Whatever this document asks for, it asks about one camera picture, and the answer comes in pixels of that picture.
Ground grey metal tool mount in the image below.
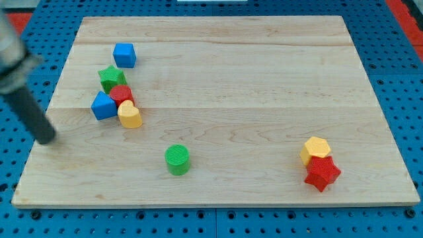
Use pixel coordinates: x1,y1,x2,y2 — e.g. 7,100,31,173
1,10,42,95

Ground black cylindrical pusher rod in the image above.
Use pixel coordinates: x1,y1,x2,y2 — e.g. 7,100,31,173
3,86,56,145

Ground yellow heart block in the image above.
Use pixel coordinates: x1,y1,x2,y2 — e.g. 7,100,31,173
118,100,143,129

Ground blue pentagon block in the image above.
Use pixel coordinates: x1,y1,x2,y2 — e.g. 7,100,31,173
91,91,117,120

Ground red cylinder block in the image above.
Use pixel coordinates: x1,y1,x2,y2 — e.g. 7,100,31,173
109,85,135,107

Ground green star block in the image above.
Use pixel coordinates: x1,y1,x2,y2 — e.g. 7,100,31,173
98,65,127,95

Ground blue cube block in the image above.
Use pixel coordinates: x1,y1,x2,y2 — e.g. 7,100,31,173
112,43,137,68

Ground green cylinder block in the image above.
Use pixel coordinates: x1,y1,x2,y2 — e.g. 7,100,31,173
165,144,190,176

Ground wooden board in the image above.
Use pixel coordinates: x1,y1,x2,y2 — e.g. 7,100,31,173
12,16,420,209

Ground yellow hexagon block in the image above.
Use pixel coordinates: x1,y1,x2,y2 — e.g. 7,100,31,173
299,136,331,166

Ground red star block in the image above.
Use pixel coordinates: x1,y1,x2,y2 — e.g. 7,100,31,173
304,156,341,192

